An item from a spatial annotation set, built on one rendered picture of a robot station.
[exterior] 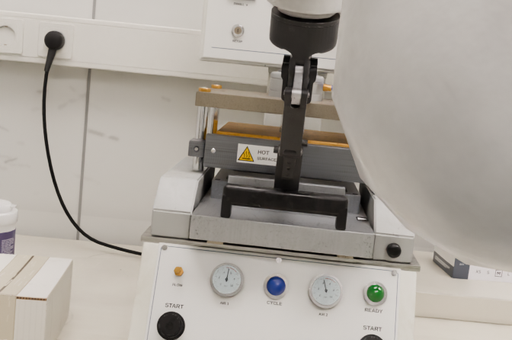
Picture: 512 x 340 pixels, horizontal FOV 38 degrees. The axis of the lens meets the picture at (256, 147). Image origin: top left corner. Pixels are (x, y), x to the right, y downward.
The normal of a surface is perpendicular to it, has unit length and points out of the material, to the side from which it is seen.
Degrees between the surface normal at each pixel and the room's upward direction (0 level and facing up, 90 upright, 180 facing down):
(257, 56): 90
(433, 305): 90
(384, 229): 41
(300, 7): 110
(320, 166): 90
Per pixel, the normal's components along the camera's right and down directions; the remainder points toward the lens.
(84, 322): 0.10, -0.99
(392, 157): -0.73, 0.51
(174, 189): 0.04, -0.68
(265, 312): -0.01, -0.32
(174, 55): 0.01, 0.11
